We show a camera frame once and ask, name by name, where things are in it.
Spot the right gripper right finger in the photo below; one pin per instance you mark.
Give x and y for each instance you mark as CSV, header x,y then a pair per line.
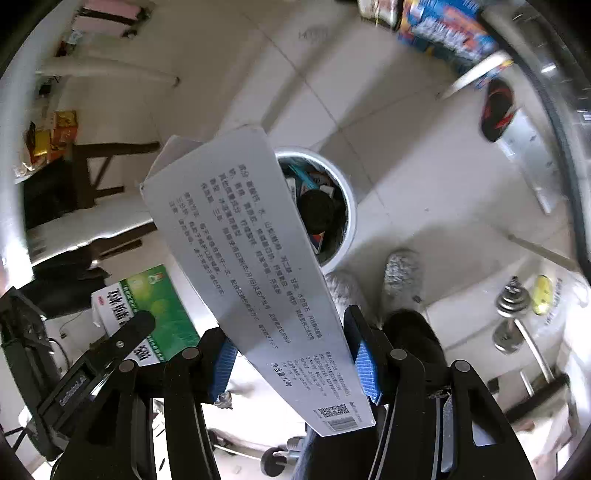
x,y
441,422

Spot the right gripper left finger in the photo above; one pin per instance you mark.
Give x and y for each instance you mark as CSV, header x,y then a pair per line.
x,y
114,438

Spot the white green medicine box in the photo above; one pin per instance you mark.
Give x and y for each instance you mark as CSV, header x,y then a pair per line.
x,y
151,291

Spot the long white toothpaste box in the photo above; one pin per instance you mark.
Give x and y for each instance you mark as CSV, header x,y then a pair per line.
x,y
226,214

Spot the white round trash bin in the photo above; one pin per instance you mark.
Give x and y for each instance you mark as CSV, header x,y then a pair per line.
x,y
325,202

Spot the left black trouser leg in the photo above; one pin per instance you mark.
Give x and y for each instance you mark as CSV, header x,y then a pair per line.
x,y
344,456

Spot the metal dumbbell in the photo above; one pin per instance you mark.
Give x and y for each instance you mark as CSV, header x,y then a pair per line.
x,y
512,303

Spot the right grey fuzzy slipper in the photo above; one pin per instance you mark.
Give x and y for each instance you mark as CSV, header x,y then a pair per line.
x,y
403,281

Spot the grey fuzzy slipper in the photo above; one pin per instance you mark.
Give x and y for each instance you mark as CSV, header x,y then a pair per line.
x,y
403,281
345,292

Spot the left grey fuzzy slipper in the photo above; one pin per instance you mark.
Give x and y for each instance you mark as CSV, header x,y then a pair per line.
x,y
345,292

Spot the dark wooden chair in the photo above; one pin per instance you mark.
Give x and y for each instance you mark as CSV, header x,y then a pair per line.
x,y
71,183

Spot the black red sandal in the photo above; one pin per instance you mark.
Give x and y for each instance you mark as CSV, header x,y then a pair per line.
x,y
499,110

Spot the white table leg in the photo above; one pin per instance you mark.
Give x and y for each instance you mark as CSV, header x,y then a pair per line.
x,y
101,67

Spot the blue colourful carton box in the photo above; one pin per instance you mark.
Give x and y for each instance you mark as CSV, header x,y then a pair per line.
x,y
447,30

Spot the silver metal rail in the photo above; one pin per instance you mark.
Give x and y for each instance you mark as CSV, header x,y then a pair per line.
x,y
523,144

